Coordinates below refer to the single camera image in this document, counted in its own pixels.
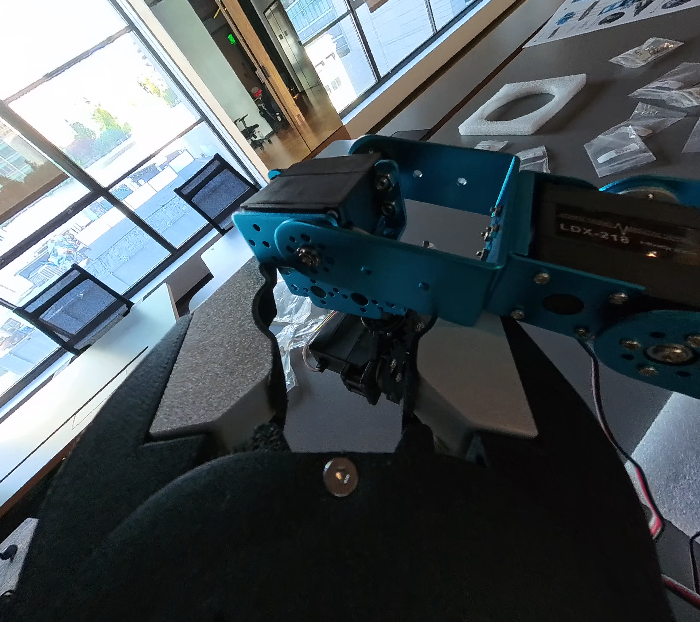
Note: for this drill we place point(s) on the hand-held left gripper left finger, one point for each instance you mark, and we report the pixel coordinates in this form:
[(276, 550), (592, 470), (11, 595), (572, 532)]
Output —
[(219, 359)]

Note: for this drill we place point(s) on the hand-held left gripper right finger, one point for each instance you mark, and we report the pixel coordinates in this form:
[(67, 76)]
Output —
[(470, 387)]

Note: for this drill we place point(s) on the blue toy robot arm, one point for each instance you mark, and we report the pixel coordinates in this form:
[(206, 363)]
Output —
[(383, 272)]

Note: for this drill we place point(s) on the crumpled clear plastic wrap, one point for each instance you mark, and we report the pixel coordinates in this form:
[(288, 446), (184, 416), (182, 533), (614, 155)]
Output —
[(290, 305)]

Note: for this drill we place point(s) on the white table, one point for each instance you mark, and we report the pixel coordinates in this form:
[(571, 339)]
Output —
[(109, 376)]

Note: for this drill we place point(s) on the black mesh chair back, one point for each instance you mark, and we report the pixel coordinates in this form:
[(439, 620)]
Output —
[(71, 305), (216, 190)]

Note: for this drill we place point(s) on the small black chair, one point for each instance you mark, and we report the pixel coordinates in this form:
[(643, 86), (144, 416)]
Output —
[(252, 128)]

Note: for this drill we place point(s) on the pile of clear plastic bags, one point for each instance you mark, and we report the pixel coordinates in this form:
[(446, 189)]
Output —
[(618, 151)]

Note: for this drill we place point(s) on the large framed window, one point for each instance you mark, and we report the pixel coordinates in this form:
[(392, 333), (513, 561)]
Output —
[(82, 86), (404, 37)]

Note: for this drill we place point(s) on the wooden pillar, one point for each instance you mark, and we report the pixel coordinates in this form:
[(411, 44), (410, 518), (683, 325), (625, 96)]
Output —
[(246, 31)]

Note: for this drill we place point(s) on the white foam frame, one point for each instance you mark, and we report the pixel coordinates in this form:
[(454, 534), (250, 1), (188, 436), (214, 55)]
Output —
[(478, 123)]

